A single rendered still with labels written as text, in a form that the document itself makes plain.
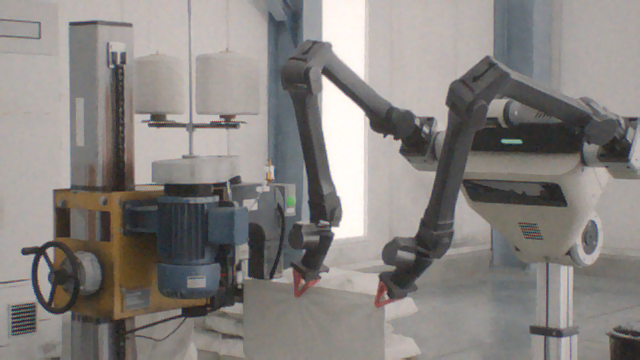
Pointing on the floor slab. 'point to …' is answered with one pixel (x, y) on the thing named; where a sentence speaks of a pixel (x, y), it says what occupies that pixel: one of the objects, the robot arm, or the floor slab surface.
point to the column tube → (98, 163)
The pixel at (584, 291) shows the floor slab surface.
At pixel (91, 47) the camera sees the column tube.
